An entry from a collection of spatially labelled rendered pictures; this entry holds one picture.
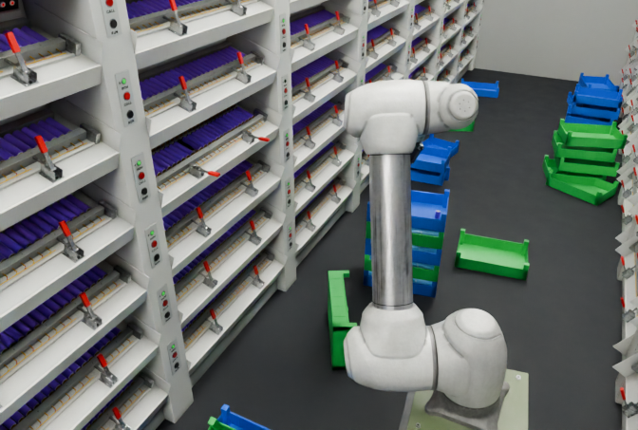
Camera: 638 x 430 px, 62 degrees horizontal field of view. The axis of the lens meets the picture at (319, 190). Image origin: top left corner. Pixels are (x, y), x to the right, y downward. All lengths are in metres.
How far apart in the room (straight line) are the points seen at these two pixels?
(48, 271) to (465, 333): 0.94
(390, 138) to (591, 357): 1.26
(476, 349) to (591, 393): 0.82
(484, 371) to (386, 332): 0.24
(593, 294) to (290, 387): 1.31
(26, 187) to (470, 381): 1.06
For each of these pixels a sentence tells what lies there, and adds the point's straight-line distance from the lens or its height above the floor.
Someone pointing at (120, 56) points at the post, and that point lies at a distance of 1.25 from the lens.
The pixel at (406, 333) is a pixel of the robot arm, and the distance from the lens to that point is 1.31.
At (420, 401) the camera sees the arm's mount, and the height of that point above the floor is 0.28.
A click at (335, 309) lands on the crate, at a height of 0.20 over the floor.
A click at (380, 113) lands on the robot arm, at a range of 1.26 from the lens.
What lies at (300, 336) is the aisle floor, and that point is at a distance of 2.06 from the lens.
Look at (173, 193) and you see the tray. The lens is 1.48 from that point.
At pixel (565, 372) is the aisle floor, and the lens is 2.12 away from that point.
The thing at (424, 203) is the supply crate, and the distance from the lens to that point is 2.24.
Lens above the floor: 1.45
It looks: 29 degrees down
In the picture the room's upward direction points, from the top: straight up
